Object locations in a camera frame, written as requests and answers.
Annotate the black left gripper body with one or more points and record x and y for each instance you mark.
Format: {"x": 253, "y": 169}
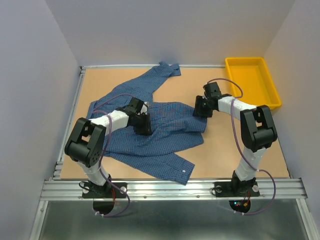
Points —
{"x": 138, "y": 114}

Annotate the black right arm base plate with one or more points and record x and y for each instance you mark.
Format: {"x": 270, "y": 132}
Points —
{"x": 226, "y": 189}

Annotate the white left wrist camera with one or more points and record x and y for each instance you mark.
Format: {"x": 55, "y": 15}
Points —
{"x": 144, "y": 108}

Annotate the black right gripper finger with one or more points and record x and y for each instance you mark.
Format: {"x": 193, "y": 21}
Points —
{"x": 199, "y": 108}
{"x": 207, "y": 112}

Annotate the aluminium front rail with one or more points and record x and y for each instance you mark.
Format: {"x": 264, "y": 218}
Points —
{"x": 161, "y": 190}

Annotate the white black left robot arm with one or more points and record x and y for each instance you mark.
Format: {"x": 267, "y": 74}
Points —
{"x": 89, "y": 139}

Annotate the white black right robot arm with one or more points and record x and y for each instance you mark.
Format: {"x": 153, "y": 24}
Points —
{"x": 257, "y": 130}

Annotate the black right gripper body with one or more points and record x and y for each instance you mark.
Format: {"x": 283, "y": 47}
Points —
{"x": 207, "y": 98}

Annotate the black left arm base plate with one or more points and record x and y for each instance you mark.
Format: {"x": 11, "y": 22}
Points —
{"x": 117, "y": 190}

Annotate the blue checked long sleeve shirt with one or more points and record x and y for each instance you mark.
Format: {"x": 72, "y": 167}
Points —
{"x": 173, "y": 126}

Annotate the aluminium left side rail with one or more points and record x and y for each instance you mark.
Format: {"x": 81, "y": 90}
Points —
{"x": 60, "y": 158}

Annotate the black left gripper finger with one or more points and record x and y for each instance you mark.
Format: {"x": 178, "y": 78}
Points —
{"x": 141, "y": 130}
{"x": 147, "y": 120}

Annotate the yellow plastic bin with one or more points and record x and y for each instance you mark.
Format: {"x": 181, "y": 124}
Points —
{"x": 254, "y": 78}

